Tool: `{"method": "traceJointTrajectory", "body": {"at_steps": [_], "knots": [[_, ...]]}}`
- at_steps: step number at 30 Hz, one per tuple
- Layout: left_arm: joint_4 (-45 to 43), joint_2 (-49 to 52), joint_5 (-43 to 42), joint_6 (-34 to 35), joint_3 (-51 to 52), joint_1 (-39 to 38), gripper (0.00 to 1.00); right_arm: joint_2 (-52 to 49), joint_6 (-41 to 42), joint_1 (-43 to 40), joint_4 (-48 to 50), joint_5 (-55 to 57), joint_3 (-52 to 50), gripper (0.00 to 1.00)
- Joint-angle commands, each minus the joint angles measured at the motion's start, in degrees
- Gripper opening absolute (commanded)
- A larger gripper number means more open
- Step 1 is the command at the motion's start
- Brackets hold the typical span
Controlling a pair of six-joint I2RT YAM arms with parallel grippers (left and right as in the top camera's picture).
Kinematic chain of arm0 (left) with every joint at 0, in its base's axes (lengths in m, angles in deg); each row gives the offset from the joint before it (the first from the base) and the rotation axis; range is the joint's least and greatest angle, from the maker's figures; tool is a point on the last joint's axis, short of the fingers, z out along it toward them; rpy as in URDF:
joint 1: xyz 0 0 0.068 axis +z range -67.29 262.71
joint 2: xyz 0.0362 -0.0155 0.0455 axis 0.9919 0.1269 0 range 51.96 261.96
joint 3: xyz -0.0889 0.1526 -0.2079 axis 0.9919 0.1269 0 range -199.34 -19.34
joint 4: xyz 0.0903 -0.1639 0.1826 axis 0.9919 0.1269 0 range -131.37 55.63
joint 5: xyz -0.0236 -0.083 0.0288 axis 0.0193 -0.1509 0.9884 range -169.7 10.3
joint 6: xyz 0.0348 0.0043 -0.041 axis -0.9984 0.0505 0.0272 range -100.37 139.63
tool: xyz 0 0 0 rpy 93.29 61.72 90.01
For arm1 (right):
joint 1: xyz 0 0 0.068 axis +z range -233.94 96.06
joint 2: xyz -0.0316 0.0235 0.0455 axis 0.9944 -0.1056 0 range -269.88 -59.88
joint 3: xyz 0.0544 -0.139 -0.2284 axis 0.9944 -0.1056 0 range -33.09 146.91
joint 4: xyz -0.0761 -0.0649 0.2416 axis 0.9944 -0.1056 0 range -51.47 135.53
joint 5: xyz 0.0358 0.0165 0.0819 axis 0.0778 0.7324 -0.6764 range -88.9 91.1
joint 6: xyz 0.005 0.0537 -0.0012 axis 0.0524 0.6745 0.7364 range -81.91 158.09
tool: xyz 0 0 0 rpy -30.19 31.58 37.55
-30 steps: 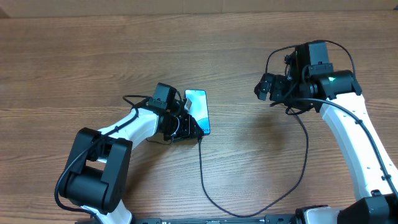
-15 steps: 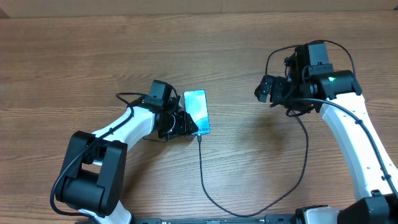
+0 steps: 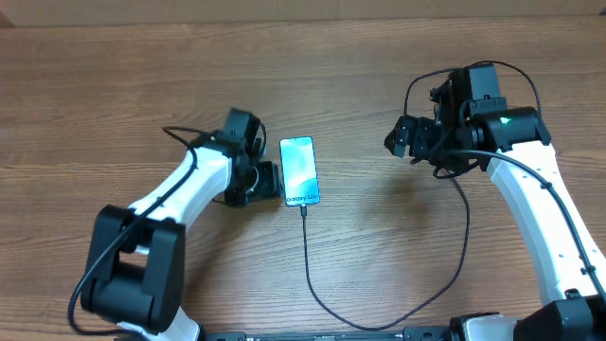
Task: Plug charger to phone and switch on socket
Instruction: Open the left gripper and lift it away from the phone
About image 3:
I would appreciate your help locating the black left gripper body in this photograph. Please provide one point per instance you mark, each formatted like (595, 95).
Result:
(267, 185)

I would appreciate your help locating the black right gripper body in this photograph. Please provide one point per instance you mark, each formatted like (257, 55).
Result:
(427, 141)

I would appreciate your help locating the blue Samsung Galaxy smartphone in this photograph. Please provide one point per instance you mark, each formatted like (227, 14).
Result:
(300, 179)

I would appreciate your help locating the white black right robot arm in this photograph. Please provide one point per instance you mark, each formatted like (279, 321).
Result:
(474, 128)

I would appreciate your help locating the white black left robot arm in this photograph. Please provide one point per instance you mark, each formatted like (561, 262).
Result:
(135, 270)

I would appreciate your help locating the brown cardboard box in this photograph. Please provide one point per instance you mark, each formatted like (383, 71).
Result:
(85, 13)

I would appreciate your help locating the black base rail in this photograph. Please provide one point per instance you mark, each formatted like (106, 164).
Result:
(331, 335)

